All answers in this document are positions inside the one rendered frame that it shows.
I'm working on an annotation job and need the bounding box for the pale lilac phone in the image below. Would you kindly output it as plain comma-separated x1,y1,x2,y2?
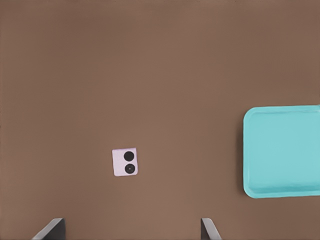
111,147,140,177

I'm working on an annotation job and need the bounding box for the pale blue-green tray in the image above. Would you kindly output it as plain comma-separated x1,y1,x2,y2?
243,104,320,200

